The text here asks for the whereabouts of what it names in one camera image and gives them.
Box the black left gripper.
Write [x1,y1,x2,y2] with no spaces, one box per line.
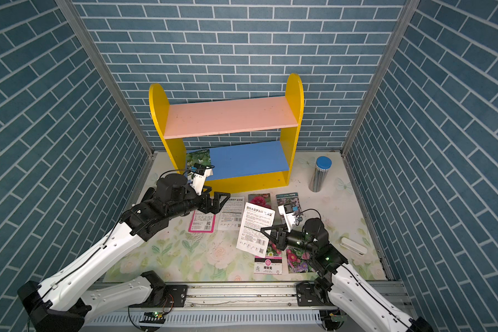
[166,184,231,219]

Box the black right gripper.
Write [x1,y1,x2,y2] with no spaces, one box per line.
[262,224,318,255]

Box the white text back seed packet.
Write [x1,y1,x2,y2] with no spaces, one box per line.
[217,196,246,231]

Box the pink back seed packet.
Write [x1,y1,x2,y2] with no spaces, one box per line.
[188,210,216,233]

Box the white text packet shelf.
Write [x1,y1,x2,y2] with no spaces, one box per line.
[236,203,275,257]

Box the pink aster seed packet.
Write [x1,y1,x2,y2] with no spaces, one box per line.
[254,244,283,275]

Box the mixed aster flower seed packet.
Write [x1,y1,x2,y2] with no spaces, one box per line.
[286,246,313,273]

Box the pink hollyhock seed packet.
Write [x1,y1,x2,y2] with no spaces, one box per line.
[248,193,272,209]

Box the purple flower seed packet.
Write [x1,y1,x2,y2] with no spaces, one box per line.
[276,192,302,215]

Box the green gourd seed packet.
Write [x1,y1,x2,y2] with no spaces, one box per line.
[185,149,212,168]

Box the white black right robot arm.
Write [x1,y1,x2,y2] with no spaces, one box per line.
[260,218,433,331]

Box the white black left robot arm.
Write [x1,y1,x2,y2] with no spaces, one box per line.
[17,173,230,331]

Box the yellow wooden shelf unit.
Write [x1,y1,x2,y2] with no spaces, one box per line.
[149,73,304,193]

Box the white small box on table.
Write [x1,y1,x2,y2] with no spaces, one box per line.
[340,237,368,256]

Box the clear pencil tube blue lid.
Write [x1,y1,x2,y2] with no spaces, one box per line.
[308,156,332,192]

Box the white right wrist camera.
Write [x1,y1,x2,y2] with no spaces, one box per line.
[278,203,303,232]

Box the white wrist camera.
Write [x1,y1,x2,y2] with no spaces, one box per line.
[190,163,214,196]
[278,203,303,232]

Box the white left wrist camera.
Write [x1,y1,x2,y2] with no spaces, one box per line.
[190,163,214,196]

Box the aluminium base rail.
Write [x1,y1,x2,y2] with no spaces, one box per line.
[82,281,420,331]

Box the aluminium corner post left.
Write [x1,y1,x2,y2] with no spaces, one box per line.
[55,0,154,158]

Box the aluminium corner post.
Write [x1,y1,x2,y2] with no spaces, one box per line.
[342,0,420,158]
[55,0,154,158]

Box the aluminium corner post right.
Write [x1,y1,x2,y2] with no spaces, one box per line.
[342,0,420,158]

